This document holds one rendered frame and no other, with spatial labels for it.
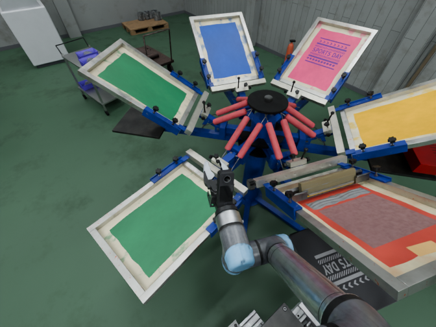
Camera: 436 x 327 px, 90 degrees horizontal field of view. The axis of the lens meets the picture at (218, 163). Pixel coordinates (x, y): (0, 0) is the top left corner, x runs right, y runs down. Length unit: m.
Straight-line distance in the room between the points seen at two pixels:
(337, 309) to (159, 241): 1.13
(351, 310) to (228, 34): 2.54
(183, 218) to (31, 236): 2.02
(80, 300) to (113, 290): 0.27
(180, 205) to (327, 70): 1.87
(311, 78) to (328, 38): 0.46
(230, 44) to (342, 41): 1.10
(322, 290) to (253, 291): 1.82
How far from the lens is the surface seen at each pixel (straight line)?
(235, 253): 0.59
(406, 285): 0.90
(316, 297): 0.52
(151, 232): 1.47
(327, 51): 2.64
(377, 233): 1.12
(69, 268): 2.73
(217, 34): 2.65
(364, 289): 1.54
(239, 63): 2.50
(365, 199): 1.36
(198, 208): 1.49
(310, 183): 1.28
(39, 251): 2.98
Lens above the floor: 2.25
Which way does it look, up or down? 49 degrees down
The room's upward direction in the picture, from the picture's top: straight up
